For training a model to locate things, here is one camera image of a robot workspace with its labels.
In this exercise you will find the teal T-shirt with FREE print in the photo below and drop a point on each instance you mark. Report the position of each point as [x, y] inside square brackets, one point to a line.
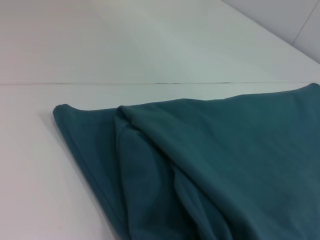
[212, 162]

